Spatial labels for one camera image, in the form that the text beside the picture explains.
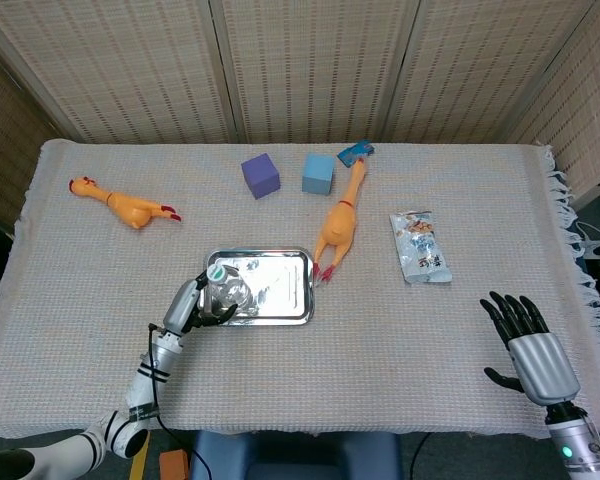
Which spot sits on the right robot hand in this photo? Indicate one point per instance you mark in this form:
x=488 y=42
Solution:
x=537 y=362

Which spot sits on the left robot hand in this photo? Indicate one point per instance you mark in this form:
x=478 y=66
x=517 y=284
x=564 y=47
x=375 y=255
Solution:
x=190 y=307

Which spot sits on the transparent plastic bottle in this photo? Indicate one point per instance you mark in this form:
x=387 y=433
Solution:
x=227 y=290

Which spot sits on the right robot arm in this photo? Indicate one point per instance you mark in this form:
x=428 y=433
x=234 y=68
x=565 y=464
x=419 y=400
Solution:
x=575 y=442

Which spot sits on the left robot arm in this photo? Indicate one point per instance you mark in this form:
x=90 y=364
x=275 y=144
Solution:
x=125 y=400

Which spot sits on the stainless steel tray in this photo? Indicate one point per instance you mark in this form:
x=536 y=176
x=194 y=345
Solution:
x=275 y=287

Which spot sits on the small rubber chicken toy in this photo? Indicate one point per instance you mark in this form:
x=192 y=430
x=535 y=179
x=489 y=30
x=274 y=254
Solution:
x=130 y=207

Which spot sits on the purple foam cube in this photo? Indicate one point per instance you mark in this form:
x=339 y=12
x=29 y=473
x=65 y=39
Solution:
x=260 y=176

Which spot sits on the white woven tablecloth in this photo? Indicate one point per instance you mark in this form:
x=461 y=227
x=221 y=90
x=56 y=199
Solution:
x=330 y=370

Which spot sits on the orange block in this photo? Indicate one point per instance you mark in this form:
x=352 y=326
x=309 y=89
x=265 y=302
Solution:
x=174 y=465

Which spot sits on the silver snack bag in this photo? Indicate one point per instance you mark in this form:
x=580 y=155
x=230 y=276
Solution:
x=420 y=247

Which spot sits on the long rubber chicken toy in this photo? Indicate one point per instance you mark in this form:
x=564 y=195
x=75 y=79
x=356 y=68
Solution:
x=339 y=222

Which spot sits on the blue chair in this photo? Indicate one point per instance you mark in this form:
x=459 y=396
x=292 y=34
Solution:
x=295 y=456

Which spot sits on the light blue foam cube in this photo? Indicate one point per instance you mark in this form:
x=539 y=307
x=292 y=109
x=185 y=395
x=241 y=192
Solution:
x=318 y=173

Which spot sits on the blue snack packet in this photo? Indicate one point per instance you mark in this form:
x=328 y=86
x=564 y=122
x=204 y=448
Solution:
x=352 y=152

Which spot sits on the woven folding screen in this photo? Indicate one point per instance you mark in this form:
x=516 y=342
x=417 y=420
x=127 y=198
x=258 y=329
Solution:
x=300 y=70

